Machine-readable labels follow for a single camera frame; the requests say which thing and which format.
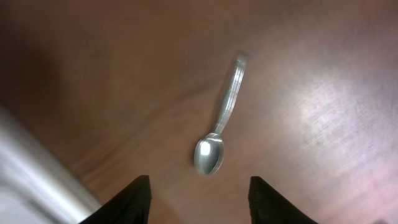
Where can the small steel teaspoon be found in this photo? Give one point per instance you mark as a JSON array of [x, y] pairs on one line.
[[209, 151]]

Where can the white plastic cutlery tray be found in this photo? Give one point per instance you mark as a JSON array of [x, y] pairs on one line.
[[35, 186]]

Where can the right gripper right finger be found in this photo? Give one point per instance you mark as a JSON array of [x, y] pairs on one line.
[[267, 206]]

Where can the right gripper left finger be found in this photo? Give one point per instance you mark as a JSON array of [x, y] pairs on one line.
[[129, 206]]

